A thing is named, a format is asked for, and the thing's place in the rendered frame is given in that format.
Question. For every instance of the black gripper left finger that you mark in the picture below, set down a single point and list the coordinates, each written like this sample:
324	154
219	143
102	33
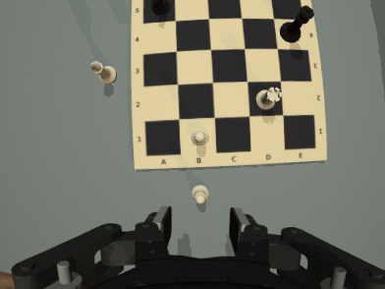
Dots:
71	264

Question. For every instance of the white pawn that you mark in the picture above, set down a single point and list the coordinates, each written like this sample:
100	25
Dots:
199	193
199	137

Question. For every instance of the white rook chess piece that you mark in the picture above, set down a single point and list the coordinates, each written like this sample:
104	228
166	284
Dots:
265	99

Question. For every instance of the chessboard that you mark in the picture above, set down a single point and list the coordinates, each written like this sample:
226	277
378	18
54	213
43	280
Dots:
201	66

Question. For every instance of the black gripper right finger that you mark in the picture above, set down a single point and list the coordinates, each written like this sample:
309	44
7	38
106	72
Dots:
328	267

